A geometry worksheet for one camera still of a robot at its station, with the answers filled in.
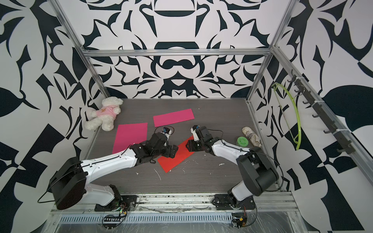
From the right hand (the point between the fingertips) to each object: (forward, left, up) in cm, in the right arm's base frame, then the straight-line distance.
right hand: (188, 143), depth 90 cm
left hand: (-2, +10, +5) cm, 12 cm away
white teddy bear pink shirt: (+20, +56, +4) cm, 59 cm away
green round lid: (+1, -34, -1) cm, 34 cm away
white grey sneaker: (+6, -42, -3) cm, 42 cm away
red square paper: (-11, +12, -4) cm, 16 cm away
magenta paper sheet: (+24, +11, -5) cm, 27 cm away
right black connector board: (-39, -24, -7) cm, 46 cm away
